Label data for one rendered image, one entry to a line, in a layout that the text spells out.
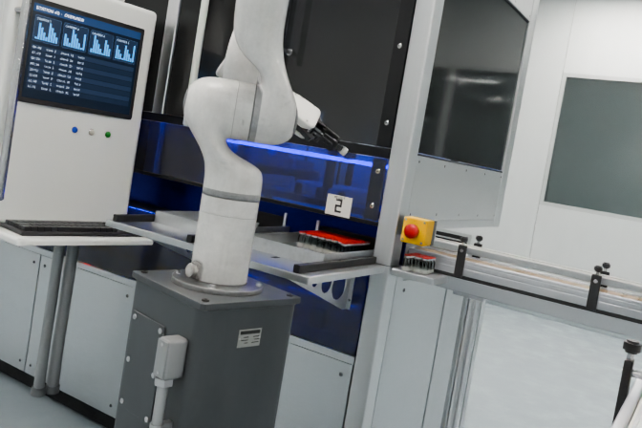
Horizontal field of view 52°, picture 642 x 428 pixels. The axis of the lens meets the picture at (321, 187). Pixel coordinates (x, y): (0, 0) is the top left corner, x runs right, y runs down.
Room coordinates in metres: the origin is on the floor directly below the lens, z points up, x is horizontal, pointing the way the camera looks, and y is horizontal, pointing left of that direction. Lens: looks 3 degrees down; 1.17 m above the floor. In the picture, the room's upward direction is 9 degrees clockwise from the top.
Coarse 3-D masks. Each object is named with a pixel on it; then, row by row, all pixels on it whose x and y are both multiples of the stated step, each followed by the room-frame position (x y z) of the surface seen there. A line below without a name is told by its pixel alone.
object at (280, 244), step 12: (264, 240) 1.75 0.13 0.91; (276, 240) 1.91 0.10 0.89; (288, 240) 1.97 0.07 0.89; (276, 252) 1.73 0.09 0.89; (288, 252) 1.71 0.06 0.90; (300, 252) 1.69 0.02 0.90; (312, 252) 1.67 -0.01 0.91; (348, 252) 1.76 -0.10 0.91; (360, 252) 1.82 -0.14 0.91; (372, 252) 1.88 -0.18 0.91
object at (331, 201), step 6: (330, 198) 1.96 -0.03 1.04; (336, 198) 1.94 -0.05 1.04; (342, 198) 1.93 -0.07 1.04; (348, 198) 1.92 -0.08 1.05; (330, 204) 1.95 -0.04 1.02; (342, 204) 1.93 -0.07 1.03; (348, 204) 1.92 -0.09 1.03; (330, 210) 1.95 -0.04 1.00; (342, 210) 1.93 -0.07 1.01; (348, 210) 1.92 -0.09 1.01; (342, 216) 1.93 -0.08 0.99; (348, 216) 1.92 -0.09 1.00
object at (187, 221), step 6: (156, 210) 1.96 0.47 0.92; (162, 210) 1.99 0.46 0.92; (156, 216) 1.96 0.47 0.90; (162, 216) 1.95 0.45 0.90; (168, 216) 1.93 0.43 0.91; (174, 216) 1.92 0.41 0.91; (180, 216) 2.05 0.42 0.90; (186, 216) 2.07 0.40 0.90; (192, 216) 2.10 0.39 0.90; (198, 216) 2.12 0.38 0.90; (156, 222) 1.96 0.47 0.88; (162, 222) 1.94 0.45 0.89; (168, 222) 1.93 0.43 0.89; (174, 222) 1.92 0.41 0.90; (180, 222) 1.91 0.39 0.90; (186, 222) 1.90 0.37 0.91; (192, 222) 1.88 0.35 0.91; (180, 228) 1.91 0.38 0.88; (186, 228) 1.89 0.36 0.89; (192, 228) 1.88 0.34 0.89; (258, 228) 1.97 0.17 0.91; (264, 228) 2.00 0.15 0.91; (270, 228) 2.03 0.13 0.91; (276, 228) 2.05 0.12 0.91; (282, 228) 2.08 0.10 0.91; (288, 228) 2.11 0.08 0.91
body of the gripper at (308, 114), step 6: (294, 96) 1.61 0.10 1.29; (300, 96) 1.63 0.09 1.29; (300, 102) 1.61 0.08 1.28; (306, 102) 1.63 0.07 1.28; (300, 108) 1.59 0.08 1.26; (306, 108) 1.61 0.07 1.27; (312, 108) 1.63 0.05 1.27; (300, 114) 1.57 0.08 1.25; (306, 114) 1.59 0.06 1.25; (312, 114) 1.61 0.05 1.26; (318, 114) 1.63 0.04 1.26; (300, 120) 1.57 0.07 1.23; (306, 120) 1.57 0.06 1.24; (312, 120) 1.59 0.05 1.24; (300, 126) 1.57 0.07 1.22; (306, 126) 1.57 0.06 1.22; (312, 126) 1.57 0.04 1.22
